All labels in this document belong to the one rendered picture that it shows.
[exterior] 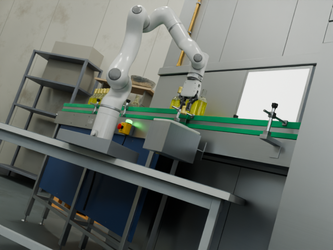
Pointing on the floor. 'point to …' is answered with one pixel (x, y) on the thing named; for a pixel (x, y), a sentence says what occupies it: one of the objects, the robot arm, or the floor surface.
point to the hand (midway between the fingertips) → (185, 106)
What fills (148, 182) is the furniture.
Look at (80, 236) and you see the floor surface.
